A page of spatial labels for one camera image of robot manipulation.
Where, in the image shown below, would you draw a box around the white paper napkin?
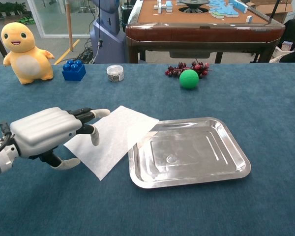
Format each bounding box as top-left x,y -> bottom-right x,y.
63,105 -> 160,181

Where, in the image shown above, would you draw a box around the black cable tangle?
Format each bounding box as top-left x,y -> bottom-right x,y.
73,39 -> 97,65

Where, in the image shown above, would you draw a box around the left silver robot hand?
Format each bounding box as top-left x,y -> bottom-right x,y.
9,107 -> 111,171

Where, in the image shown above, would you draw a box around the blue white mahjong tile stack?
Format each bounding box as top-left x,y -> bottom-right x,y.
154,0 -> 174,13

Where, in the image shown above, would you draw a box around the brown mahjong table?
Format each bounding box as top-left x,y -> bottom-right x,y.
125,0 -> 286,64

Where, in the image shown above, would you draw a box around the green ball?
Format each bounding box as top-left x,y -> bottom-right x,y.
179,69 -> 200,89

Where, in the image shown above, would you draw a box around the silver metal tray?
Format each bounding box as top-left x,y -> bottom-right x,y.
127,117 -> 252,189

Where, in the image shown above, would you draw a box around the orange wooden pole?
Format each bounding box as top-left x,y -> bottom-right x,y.
65,0 -> 73,52

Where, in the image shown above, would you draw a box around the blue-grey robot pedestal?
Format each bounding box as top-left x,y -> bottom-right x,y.
89,0 -> 127,64

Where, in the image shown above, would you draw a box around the white plastic bag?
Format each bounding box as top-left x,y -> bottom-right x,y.
272,40 -> 295,63

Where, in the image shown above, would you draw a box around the blue building block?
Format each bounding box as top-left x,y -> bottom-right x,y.
61,59 -> 87,82

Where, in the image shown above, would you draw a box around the green potted plants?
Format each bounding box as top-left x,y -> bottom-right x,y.
0,1 -> 28,18

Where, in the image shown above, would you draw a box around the blue mahjong tile pile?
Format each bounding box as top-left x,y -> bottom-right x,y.
208,0 -> 249,19

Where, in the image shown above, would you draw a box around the blue felt table cover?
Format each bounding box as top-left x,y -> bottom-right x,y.
0,62 -> 295,236

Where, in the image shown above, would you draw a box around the dark red grape bunch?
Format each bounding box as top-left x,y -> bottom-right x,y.
165,61 -> 212,79

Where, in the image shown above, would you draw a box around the yellow plush dinosaur toy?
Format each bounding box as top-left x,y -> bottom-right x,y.
1,22 -> 56,85

